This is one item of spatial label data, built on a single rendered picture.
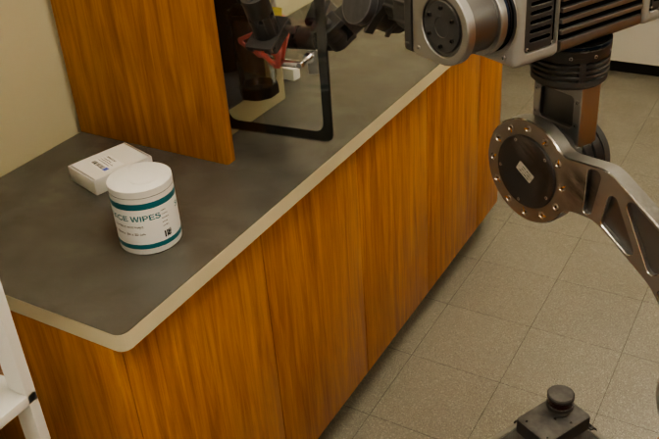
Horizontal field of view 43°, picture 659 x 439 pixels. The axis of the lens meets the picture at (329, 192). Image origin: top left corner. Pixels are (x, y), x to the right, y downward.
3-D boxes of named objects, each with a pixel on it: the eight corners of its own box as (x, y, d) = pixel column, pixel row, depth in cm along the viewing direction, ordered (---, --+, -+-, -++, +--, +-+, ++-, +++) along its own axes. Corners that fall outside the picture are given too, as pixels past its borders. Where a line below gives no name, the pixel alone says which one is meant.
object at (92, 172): (71, 179, 200) (67, 165, 198) (127, 156, 210) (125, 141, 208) (96, 196, 193) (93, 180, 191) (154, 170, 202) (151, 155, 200)
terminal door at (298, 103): (224, 125, 210) (201, -33, 190) (333, 142, 198) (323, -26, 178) (222, 127, 209) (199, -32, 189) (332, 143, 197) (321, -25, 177)
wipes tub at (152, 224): (106, 246, 173) (91, 183, 166) (148, 217, 183) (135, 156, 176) (155, 262, 167) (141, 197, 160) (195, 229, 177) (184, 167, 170)
